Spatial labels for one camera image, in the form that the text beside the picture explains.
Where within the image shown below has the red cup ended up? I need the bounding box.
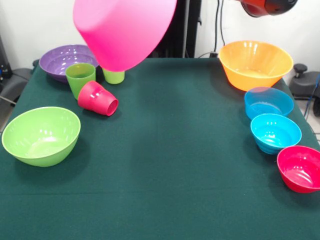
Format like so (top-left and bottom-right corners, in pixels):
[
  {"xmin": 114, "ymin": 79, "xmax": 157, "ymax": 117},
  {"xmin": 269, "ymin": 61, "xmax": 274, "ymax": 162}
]
[{"xmin": 77, "ymin": 80, "xmax": 119, "ymax": 117}]

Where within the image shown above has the pink bowl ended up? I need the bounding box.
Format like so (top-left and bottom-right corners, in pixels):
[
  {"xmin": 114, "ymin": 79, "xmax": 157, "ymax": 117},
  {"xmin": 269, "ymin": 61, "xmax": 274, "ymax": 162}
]
[{"xmin": 72, "ymin": 0, "xmax": 178, "ymax": 72}]

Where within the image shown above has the light green cup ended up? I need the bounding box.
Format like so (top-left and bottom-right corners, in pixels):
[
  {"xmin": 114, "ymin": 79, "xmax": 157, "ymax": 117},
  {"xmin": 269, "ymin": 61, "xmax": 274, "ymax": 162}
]
[{"xmin": 101, "ymin": 67, "xmax": 126, "ymax": 85}]

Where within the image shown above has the dark green table cloth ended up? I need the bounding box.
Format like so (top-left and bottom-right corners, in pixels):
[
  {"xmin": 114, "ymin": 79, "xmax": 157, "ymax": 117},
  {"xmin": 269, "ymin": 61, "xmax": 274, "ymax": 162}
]
[{"xmin": 0, "ymin": 57, "xmax": 320, "ymax": 240}]

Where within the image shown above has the dark green cup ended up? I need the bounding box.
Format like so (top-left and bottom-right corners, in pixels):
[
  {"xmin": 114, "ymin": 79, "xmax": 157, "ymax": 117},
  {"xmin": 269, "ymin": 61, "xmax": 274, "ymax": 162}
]
[{"xmin": 65, "ymin": 62, "xmax": 97, "ymax": 101}]

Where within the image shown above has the orange bowl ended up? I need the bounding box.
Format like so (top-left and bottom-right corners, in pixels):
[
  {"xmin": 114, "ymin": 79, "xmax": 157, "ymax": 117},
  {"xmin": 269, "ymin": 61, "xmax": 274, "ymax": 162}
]
[{"xmin": 218, "ymin": 40, "xmax": 295, "ymax": 92}]

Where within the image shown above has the translucent blue bowl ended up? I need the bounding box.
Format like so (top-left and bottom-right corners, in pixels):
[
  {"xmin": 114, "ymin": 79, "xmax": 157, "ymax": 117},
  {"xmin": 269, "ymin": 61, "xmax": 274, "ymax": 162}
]
[{"xmin": 244, "ymin": 86, "xmax": 295, "ymax": 121}]

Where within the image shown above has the turquoise bowl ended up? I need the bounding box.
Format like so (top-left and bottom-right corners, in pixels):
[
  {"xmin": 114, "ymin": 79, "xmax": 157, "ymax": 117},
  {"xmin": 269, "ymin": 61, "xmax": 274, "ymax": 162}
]
[{"xmin": 250, "ymin": 113, "xmax": 303, "ymax": 155}]

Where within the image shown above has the purple bowl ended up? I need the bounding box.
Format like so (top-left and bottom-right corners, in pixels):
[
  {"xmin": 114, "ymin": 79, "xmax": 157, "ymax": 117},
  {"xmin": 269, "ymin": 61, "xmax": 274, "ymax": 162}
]
[{"xmin": 38, "ymin": 44, "xmax": 101, "ymax": 83}]

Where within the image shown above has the green bowl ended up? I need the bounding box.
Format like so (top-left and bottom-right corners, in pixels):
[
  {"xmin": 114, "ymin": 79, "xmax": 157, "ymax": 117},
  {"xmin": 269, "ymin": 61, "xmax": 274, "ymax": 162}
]
[{"xmin": 1, "ymin": 106, "xmax": 82, "ymax": 168}]

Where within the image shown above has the red bowl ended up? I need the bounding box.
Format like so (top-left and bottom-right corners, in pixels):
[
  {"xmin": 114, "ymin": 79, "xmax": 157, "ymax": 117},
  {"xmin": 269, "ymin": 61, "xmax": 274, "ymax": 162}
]
[{"xmin": 276, "ymin": 145, "xmax": 320, "ymax": 194}]

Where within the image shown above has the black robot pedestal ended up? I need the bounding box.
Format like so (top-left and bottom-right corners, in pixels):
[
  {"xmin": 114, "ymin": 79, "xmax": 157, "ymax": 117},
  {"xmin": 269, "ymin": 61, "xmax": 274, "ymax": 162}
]
[{"xmin": 149, "ymin": 0, "xmax": 203, "ymax": 59}]

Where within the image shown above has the black wall cable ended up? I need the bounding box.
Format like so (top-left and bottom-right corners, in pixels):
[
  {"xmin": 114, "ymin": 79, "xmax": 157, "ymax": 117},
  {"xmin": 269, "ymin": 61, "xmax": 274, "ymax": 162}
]
[{"xmin": 215, "ymin": 0, "xmax": 226, "ymax": 48}]

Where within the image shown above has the dark grey pedestal leg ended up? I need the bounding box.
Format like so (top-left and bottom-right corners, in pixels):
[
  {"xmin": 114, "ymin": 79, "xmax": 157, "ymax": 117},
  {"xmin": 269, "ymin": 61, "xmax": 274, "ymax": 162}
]
[
  {"xmin": 0, "ymin": 67, "xmax": 32, "ymax": 106},
  {"xmin": 289, "ymin": 63, "xmax": 320, "ymax": 101}
]

